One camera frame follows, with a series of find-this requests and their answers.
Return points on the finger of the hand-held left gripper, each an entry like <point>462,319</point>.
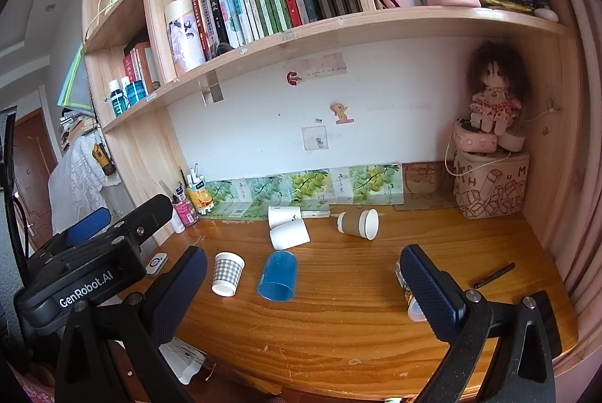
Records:
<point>143,215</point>
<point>87,224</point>

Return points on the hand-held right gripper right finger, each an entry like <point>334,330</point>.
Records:
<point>425,290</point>

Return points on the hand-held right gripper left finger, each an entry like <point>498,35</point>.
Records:
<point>181,290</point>

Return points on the clear patterned plastic cup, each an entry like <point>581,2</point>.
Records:
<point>405,285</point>

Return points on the grey checked paper cup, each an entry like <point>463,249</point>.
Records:
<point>227,273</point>

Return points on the brown sleeved paper cup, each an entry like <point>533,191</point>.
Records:
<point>355,224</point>

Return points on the blue plastic cup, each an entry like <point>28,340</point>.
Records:
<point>278,276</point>

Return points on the small white device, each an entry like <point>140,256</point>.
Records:
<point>156,264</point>

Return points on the white tube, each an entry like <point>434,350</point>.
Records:
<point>178,222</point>

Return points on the white lace cloth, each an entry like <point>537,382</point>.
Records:
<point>80,186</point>

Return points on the pink pen holder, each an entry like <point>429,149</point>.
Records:
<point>186,214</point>

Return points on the dark pen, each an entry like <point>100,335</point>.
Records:
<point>494,275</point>

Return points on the white papers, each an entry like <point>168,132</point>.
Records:
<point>183,360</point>

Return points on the brown wooden door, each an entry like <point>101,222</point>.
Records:
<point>35,168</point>

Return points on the wooden bear drawing box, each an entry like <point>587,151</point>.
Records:
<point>423,179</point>

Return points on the small teal bottle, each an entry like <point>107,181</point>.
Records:
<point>117,99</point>

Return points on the printed fabric storage box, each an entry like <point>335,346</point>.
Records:
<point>491,186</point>

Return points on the large teal bottle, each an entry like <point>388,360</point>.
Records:
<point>135,91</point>

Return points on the green plastic folder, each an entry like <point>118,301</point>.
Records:
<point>75,78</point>

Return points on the group of red books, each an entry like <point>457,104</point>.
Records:
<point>140,64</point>

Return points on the grape printed paper panel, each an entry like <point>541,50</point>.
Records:
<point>310,186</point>

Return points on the pink round speaker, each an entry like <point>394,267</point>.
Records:
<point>472,142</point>

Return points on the white round container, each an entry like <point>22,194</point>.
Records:
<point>512,143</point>

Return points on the white printed cylinder box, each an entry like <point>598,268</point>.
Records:
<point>185,36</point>

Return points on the brown haired rag doll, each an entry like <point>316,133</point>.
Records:
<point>496,97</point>

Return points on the pink curtain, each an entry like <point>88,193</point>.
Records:
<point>585,149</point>

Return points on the white face mask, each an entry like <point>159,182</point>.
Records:
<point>110,1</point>

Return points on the wooden bookshelf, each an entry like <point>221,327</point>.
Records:
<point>399,22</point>

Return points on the white egg shaped object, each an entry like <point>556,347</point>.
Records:
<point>546,14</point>

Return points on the black metal frame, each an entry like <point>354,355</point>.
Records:
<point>8,149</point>

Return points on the metal shelf bracket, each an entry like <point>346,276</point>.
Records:
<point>214,90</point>

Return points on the pink wall note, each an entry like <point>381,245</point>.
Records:
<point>314,138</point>

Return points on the cartoon wall sticker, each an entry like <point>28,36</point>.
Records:
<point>342,112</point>

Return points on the red wall sticker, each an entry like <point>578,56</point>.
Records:
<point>293,78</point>

